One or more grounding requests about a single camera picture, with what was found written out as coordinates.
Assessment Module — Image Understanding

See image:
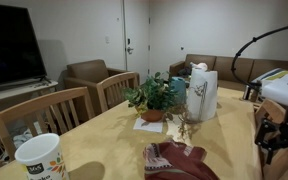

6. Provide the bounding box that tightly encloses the black flat screen television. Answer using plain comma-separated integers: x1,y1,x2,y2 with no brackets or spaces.
0,5,47,85

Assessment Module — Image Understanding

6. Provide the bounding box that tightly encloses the white paper cup container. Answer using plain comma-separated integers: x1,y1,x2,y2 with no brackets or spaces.
15,133,70,180

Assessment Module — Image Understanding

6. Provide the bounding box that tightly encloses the white paper towel roll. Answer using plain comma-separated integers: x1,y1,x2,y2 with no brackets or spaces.
187,69,217,122

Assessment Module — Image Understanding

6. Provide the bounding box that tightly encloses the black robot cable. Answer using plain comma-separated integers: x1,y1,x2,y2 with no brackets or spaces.
230,21,288,91

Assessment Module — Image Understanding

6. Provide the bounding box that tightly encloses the brown armchair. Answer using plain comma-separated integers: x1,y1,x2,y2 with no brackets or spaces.
63,59,132,116

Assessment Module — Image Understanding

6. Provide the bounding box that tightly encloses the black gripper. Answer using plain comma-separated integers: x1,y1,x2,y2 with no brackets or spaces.
255,109,288,150

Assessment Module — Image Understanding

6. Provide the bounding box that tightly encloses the white door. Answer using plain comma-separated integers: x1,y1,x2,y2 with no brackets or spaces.
123,0,149,84

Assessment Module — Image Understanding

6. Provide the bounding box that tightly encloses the brown sofa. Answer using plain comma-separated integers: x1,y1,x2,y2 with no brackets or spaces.
169,54,288,91

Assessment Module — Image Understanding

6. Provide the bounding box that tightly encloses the teal watering can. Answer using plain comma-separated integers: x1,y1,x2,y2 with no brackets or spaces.
170,77,186,105

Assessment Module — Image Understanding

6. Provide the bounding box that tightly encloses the white tv stand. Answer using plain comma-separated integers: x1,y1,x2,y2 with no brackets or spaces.
0,80,58,100

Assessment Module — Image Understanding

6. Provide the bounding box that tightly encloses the potted green plant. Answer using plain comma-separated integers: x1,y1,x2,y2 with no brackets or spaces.
123,72,178,122

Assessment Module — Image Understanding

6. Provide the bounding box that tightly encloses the white paper under pot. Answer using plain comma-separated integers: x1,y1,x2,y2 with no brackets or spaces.
133,118,163,133

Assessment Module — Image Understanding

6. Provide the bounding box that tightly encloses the wooden chair far side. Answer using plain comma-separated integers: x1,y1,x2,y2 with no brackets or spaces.
0,87,95,161

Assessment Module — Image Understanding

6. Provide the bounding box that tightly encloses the dark red patterned cloth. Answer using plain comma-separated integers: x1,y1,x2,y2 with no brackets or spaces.
143,140,219,180

